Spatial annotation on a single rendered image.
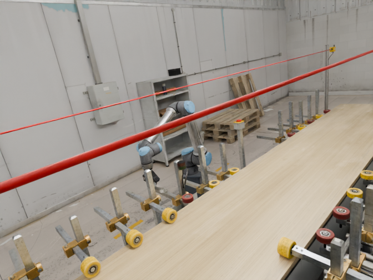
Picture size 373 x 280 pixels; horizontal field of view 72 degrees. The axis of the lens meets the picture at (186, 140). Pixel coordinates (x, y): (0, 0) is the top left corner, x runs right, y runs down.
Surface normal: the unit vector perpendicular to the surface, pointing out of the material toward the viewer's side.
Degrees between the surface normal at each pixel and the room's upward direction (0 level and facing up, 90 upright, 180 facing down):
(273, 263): 0
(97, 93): 90
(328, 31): 90
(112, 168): 90
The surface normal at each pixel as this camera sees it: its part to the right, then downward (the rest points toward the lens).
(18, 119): 0.71, 0.11
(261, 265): -0.15, -0.94
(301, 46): -0.68, 0.32
